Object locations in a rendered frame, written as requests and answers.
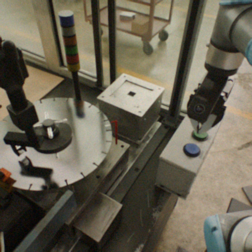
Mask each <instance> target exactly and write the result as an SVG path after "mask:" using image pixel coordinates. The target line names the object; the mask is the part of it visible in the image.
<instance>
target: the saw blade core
mask: <svg viewBox="0 0 252 252"><path fill-rule="evenodd" d="M67 99H68V100H67ZM41 102H42V103H40V100H39V101H36V102H33V104H35V107H36V110H37V114H38V117H39V122H38V123H36V124H35V125H33V126H36V125H38V124H40V123H42V122H43V121H44V120H45V115H44V113H45V112H48V113H49V118H50V119H52V120H63V119H67V124H69V125H70V126H71V128H72V139H71V141H70V142H69V143H68V144H67V145H66V146H65V147H64V148H62V149H60V150H57V151H53V152H43V151H39V150H37V149H36V148H31V147H26V149H27V152H24V153H23V154H22V155H20V156H17V155H15V154H14V153H13V150H12V148H11V146H10V145H6V144H5V142H4V140H3V139H4V137H5V135H6V133H7V132H8V131H11V132H20V133H25V132H24V131H21V130H20V129H19V128H18V127H16V126H15V125H14V124H13V123H12V120H11V117H10V115H9V114H8V116H6V117H5V118H4V119H3V121H2V120H1V122H0V168H2V167H3V168H5V169H7V170H8V171H10V172H11V173H12V175H11V176H9V177H8V179H7V180H6V181H3V182H4V183H7V184H8V185H9V186H12V185H13V184H14V185H13V187H15V188H18V189H25V190H29V188H30V185H31V184H32V186H31V188H30V190H35V191H41V190H48V186H47V185H48V184H50V185H49V190H52V189H57V188H61V187H65V186H67V185H66V181H65V180H67V184H68V185H71V184H73V183H75V182H77V181H79V180H81V179H83V178H84V177H86V176H87V175H89V174H90V173H91V172H93V171H94V170H95V169H96V168H97V166H99V165H100V164H101V163H102V161H103V160H104V159H105V157H106V156H107V153H108V152H109V150H110V147H111V143H112V131H111V130H112V128H111V126H105V125H110V122H109V120H108V119H107V118H106V116H105V114H104V113H103V112H102V111H101V110H99V109H98V108H96V107H95V106H94V105H91V104H90V103H87V102H85V101H80V100H78V99H72V98H67V97H55V101H54V98H47V99H44V100H41ZM79 102H80V103H79ZM89 107H90V108H89ZM5 121H6V122H5ZM106 141H107V142H106ZM102 152H104V153H102ZM93 163H95V164H96V165H97V166H96V165H94V164H93ZM80 173H83V175H84V177H83V175H82V174H80ZM15 181H17V182H15ZM14 182H15V183H14Z"/></svg>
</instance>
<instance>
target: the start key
mask: <svg viewBox="0 0 252 252"><path fill-rule="evenodd" d="M193 135H194V136H195V138H197V139H200V140H204V139H206V138H207V135H208V134H207V132H205V133H202V134H198V133H195V131H194V134H193Z"/></svg>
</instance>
